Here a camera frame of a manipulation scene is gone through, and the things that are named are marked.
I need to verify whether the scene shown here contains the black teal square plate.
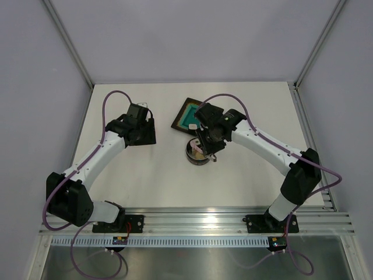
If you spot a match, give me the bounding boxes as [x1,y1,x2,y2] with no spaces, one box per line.
[171,97,202,137]

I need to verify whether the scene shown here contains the round steel lunch box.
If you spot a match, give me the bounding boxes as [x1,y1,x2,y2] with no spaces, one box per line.
[185,142,210,166]

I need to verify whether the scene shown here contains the aluminium front rail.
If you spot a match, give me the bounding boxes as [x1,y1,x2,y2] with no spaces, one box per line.
[37,206,356,236]

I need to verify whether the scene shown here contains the right side aluminium rail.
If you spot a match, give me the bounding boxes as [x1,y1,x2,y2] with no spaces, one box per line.
[287,82,342,212]

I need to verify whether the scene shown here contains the small circuit board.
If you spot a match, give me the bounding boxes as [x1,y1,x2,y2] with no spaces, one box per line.
[268,237,287,252]
[112,236,128,246]

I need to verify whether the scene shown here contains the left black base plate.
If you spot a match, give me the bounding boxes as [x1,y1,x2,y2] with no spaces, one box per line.
[92,214,145,233]

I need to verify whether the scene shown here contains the white sushi dark centre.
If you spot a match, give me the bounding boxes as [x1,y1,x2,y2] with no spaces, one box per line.
[188,124,198,131]

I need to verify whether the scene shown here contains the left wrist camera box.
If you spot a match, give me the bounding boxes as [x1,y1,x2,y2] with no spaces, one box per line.
[136,103,149,109]

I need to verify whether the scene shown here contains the right frame post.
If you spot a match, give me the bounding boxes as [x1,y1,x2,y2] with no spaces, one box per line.
[293,0,350,88]

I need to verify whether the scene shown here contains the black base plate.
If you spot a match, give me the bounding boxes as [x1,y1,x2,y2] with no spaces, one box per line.
[242,214,300,234]
[92,214,145,233]

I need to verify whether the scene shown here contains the left small circuit board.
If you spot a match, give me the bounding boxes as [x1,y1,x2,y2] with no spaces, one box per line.
[112,236,128,246]

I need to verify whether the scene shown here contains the right small circuit board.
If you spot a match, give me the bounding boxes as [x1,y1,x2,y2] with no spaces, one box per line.
[268,237,287,252]

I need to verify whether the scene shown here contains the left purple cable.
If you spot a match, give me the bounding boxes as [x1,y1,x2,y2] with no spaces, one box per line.
[42,90,138,277]

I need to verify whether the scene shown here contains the left frame post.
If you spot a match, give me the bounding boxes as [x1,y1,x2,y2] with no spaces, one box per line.
[40,0,94,88]

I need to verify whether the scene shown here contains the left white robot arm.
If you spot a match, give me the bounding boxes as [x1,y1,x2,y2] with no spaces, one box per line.
[43,104,156,232]

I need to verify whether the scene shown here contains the frame post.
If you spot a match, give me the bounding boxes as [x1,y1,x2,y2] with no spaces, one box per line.
[293,0,350,88]
[40,0,94,88]

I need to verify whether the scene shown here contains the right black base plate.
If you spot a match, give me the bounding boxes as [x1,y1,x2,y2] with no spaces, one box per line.
[242,214,300,234]

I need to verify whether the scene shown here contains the round cream steamed bun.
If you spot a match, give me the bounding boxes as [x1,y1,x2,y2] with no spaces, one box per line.
[194,153,207,160]

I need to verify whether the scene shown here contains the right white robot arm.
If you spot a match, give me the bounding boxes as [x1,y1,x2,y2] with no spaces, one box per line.
[195,103,321,233]

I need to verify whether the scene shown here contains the aluminium rail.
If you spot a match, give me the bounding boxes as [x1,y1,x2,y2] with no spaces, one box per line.
[37,206,356,236]
[287,82,342,212]

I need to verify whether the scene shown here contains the white slotted cable duct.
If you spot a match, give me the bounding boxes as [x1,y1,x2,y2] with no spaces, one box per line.
[51,236,269,248]

